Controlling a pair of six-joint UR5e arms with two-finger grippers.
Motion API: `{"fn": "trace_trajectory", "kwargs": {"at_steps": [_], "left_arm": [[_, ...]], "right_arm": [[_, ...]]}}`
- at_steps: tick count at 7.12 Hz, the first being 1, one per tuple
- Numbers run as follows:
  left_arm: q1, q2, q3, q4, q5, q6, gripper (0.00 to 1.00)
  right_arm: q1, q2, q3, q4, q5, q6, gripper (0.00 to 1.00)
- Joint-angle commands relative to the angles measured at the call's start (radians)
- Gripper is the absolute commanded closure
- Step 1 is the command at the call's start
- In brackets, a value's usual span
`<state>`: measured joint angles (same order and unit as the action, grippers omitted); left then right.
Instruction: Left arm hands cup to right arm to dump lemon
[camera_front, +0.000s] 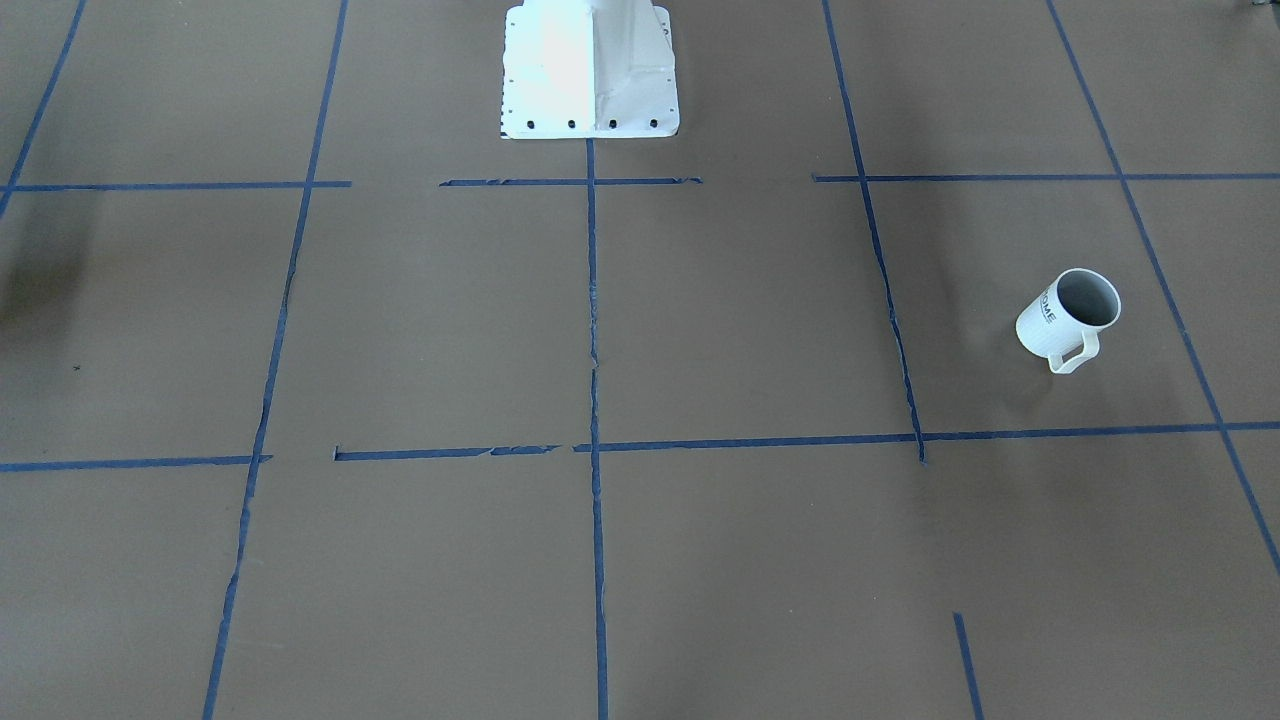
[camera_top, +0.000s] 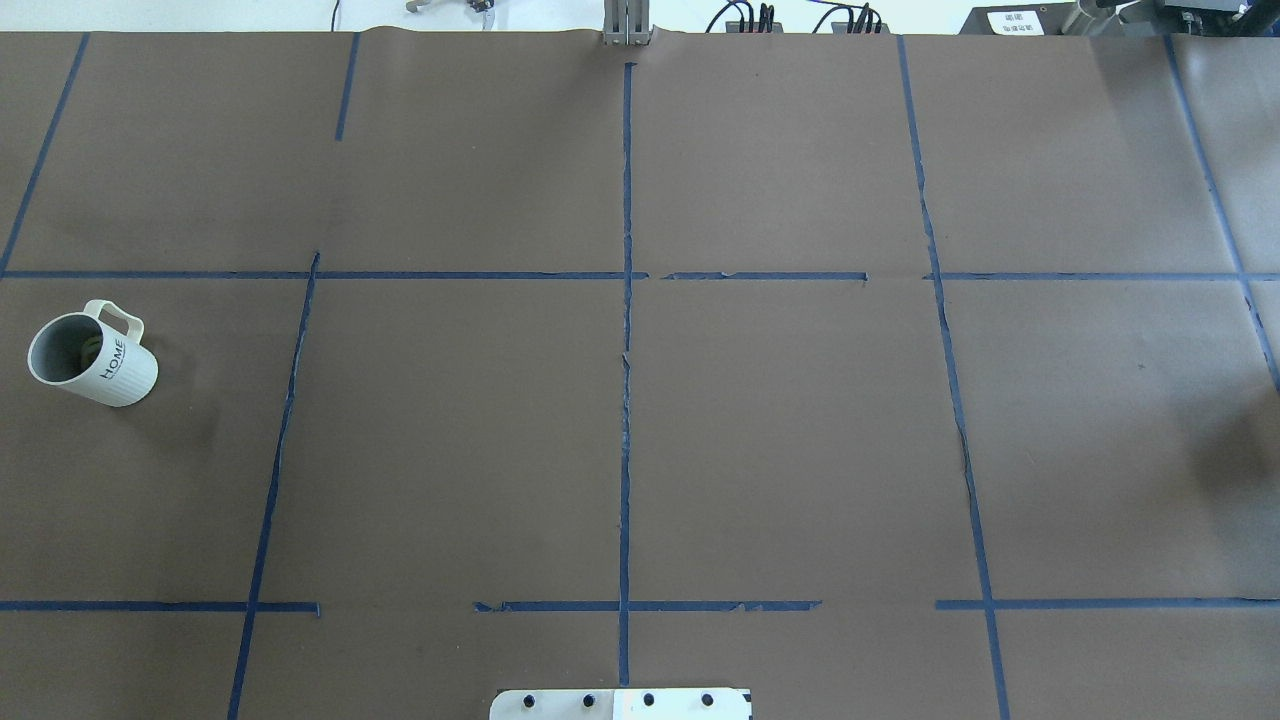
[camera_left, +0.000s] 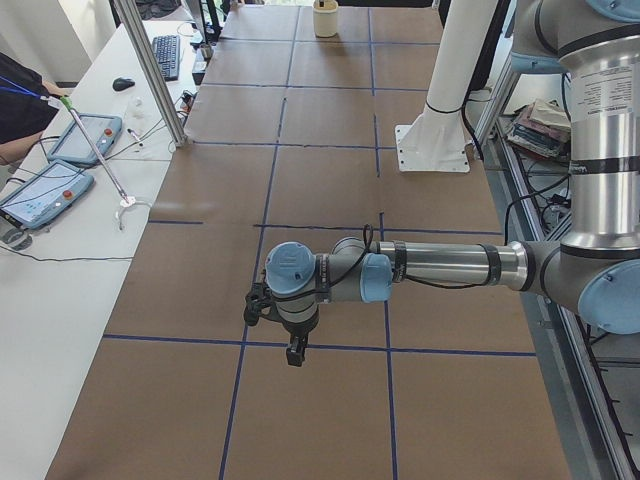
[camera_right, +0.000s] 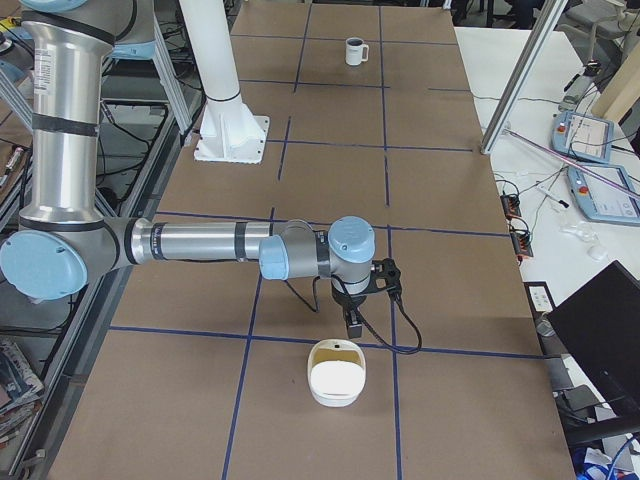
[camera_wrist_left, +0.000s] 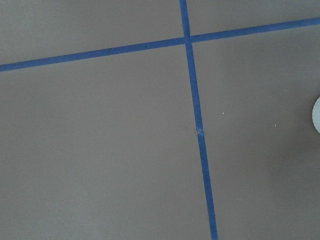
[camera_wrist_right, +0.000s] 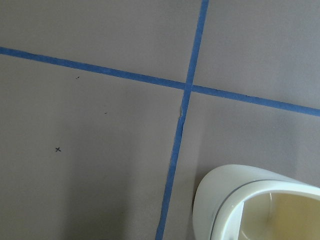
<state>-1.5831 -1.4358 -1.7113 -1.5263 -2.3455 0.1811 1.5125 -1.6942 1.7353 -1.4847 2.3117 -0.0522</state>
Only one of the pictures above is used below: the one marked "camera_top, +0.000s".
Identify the grey aluminium frame post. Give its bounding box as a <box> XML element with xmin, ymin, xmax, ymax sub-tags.
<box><xmin>602</xmin><ymin>0</ymin><xmax>653</xmax><ymax>47</ymax></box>

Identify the black box with white label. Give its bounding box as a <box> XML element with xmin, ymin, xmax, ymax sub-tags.
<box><xmin>957</xmin><ymin>3</ymin><xmax>1075</xmax><ymax>37</ymax></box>

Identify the white ribbed HOME mug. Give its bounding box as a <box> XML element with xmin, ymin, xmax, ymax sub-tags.
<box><xmin>27</xmin><ymin>299</ymin><xmax>159</xmax><ymax>407</ymax></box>

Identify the white mounting plate with bolts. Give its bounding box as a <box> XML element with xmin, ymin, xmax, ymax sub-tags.
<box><xmin>489</xmin><ymin>687</ymin><xmax>754</xmax><ymax>719</ymax></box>

